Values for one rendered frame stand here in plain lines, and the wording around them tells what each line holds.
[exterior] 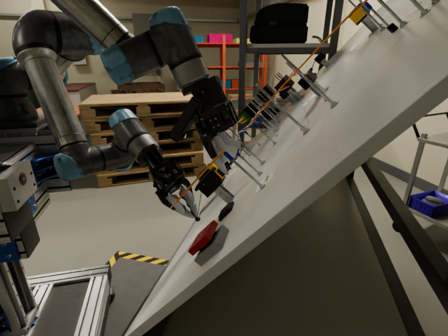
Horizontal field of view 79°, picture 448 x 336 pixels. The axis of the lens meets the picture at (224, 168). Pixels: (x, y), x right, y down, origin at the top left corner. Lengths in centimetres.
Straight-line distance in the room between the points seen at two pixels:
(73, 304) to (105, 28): 139
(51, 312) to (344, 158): 163
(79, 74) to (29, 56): 892
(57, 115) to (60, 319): 113
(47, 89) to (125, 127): 22
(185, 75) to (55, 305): 146
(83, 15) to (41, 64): 22
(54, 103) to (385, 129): 76
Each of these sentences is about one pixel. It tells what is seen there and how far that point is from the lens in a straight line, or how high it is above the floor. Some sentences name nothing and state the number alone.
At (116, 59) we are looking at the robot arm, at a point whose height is 139.
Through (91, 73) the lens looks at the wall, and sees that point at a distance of 976.
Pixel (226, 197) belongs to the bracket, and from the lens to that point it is 69.
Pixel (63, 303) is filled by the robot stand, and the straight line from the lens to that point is 179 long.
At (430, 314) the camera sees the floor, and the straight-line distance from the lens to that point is 218.
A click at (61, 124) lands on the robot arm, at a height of 123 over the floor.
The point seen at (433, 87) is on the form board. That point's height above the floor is 136.
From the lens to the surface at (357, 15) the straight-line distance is 96.
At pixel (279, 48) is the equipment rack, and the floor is 144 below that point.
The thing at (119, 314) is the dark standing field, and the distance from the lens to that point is 191.
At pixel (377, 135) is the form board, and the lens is 33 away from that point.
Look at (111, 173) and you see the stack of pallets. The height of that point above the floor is 16.
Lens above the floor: 139
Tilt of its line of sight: 22 degrees down
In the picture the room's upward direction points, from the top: straight up
